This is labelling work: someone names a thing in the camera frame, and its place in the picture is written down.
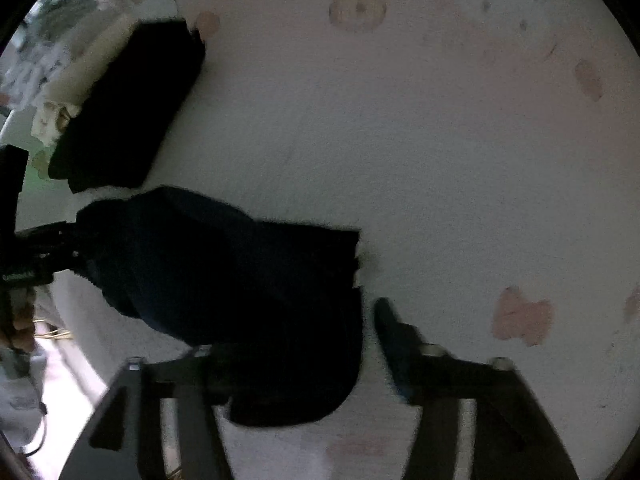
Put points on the black shorts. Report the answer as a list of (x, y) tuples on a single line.
[(225, 280)]

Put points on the black garment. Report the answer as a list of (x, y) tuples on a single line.
[(125, 110)]

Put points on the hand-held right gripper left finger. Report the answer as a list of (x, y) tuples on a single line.
[(185, 410)]

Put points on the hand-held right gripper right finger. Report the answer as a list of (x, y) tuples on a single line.
[(390, 340)]

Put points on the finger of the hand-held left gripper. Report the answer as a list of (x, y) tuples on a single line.
[(62, 242)]

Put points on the white folded cloth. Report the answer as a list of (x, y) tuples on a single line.
[(80, 75)]

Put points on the person's left hand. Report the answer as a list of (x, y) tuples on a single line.
[(22, 330)]

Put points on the beige printed cloth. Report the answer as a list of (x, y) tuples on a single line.
[(50, 120)]

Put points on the pink cat print blanket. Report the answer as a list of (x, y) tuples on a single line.
[(400, 160)]

